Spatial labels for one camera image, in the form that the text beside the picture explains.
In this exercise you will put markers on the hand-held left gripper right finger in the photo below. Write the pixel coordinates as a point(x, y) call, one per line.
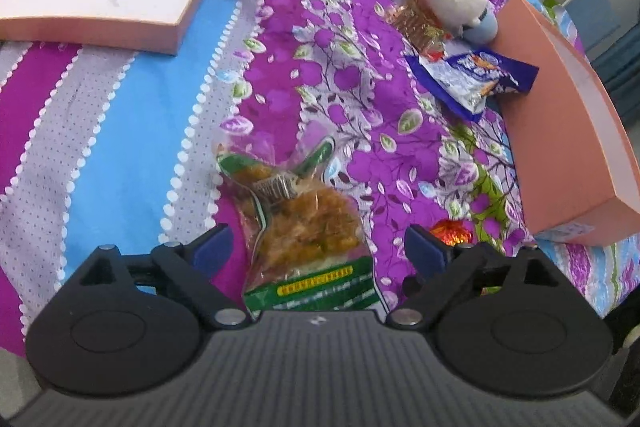
point(422, 247)

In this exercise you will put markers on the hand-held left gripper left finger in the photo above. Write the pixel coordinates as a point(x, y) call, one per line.
point(215, 247)

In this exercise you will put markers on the green yellow snack packet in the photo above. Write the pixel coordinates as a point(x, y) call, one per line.
point(305, 227)

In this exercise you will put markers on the pink cardboard box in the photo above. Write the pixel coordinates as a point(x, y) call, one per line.
point(560, 132)

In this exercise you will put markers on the purple floral striped blanket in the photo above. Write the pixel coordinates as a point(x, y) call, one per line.
point(100, 132)

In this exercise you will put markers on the blue snack packet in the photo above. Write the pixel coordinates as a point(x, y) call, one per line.
point(470, 77)

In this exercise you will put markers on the red gold clear snack packet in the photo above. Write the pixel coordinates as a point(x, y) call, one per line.
point(417, 22)

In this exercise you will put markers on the blue curtain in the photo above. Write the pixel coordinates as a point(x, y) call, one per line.
point(622, 72)

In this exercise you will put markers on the blue chair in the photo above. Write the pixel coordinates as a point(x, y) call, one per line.
point(595, 4)

